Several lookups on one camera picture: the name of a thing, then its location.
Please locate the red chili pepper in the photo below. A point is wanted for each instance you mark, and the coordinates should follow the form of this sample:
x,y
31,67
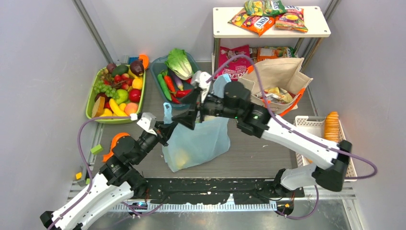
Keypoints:
x,y
170,84

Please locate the red apple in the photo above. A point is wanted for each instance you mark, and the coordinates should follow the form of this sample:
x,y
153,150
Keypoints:
x,y
134,95

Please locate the yellow orange snack bag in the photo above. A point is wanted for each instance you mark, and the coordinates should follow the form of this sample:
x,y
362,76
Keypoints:
x,y
292,19

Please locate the purple eggplant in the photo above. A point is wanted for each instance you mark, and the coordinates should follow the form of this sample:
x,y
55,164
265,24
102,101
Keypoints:
x,y
178,82

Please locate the pink Real snack bag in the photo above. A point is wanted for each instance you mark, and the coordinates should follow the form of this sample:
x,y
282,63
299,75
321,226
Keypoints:
x,y
238,67

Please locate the avocado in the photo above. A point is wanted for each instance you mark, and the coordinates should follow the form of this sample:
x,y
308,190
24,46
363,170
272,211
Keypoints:
x,y
120,70

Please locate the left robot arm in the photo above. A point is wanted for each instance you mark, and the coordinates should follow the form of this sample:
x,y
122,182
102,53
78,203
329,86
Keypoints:
x,y
116,181

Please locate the red white chips bag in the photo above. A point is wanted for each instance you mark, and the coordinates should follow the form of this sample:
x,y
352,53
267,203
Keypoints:
x,y
275,95

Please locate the white plastic basket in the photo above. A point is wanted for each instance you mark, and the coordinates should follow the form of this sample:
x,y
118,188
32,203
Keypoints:
x,y
315,125

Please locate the light blue plastic bag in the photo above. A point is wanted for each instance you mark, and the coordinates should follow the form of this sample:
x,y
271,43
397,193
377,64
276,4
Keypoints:
x,y
187,148

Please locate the peach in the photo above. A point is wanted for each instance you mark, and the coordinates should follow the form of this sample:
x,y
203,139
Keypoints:
x,y
131,108

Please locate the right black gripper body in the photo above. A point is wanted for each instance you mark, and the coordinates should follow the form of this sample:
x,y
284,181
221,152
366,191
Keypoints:
x,y
199,106

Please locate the green cucumber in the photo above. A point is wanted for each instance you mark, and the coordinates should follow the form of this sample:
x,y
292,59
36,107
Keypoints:
x,y
164,87

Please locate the orange toy piece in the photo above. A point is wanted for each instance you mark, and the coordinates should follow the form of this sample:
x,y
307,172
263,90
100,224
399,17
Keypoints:
x,y
113,144

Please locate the stack of round crackers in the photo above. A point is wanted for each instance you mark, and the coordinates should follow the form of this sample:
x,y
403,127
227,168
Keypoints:
x,y
331,127

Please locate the dark purple fruit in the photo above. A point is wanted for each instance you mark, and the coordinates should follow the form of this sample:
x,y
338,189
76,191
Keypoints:
x,y
137,68

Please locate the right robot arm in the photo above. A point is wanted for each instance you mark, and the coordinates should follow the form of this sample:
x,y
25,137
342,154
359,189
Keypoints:
x,y
330,160

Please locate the green apple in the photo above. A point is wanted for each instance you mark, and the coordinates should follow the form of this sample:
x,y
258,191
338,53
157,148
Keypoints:
x,y
121,96

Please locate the teal vegetable tray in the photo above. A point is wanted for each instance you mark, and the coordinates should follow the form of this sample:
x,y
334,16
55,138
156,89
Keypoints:
x,y
159,66

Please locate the yellow banana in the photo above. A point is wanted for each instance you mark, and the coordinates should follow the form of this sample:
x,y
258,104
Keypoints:
x,y
116,109

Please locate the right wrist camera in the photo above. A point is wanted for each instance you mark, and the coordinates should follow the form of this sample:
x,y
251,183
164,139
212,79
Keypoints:
x,y
202,80

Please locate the green lettuce head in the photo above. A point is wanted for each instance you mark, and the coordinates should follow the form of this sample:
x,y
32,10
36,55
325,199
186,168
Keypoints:
x,y
178,62

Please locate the orange green snack bag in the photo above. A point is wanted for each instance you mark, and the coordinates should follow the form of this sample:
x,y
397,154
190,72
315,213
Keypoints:
x,y
265,53

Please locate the green fruit tray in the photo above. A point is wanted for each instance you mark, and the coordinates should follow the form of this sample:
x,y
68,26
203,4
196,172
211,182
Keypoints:
x,y
98,103

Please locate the white two-tier shelf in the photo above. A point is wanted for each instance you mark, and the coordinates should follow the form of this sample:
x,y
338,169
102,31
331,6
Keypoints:
x,y
314,21

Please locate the beige canvas tote bag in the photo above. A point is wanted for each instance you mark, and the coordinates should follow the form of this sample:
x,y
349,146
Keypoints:
x,y
283,73

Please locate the orange Fox's snack bag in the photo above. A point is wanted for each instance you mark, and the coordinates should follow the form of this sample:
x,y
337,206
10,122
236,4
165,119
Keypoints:
x,y
257,24

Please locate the green grapes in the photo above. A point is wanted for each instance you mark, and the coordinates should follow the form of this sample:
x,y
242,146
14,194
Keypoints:
x,y
101,87

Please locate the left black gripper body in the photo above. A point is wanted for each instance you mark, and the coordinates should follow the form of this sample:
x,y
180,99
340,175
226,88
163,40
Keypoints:
x,y
161,132

